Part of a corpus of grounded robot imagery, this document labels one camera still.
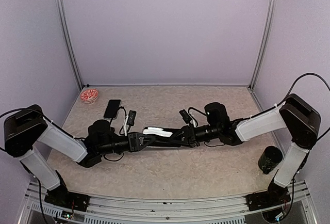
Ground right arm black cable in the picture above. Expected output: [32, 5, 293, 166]
[282, 73, 330, 142]

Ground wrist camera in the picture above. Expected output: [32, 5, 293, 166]
[123, 110, 137, 136]
[179, 109, 198, 127]

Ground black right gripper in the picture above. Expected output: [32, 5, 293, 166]
[169, 123, 221, 147]

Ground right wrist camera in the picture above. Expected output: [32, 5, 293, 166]
[179, 109, 198, 127]

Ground silver-edged phone black screen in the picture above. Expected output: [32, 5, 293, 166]
[156, 127, 179, 142]

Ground aluminium table edge rail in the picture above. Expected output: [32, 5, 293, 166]
[17, 181, 317, 223]

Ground clear magsafe phone case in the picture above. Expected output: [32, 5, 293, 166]
[142, 127, 173, 137]

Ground large black teal-edged phone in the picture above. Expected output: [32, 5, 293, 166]
[103, 99, 121, 119]

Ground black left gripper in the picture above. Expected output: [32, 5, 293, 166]
[97, 132, 156, 155]

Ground dark green cup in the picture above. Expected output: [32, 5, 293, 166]
[258, 146, 283, 174]

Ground aluminium frame post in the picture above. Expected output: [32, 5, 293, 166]
[55, 0, 84, 90]
[249, 0, 276, 91]

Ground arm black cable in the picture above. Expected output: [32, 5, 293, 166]
[282, 73, 330, 142]
[108, 106, 128, 129]

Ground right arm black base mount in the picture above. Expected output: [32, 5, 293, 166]
[245, 180, 291, 211]

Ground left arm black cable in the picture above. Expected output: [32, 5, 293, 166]
[108, 106, 128, 129]

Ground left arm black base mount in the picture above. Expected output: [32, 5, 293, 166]
[44, 171, 90, 212]

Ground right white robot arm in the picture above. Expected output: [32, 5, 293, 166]
[168, 93, 321, 205]

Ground left aluminium frame post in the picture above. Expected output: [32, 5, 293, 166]
[55, 0, 84, 90]

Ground right aluminium frame post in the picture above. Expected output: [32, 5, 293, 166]
[249, 0, 276, 91]

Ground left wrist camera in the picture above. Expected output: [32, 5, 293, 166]
[123, 110, 137, 136]

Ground red patterned bowl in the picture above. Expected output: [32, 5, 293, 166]
[80, 88, 99, 104]

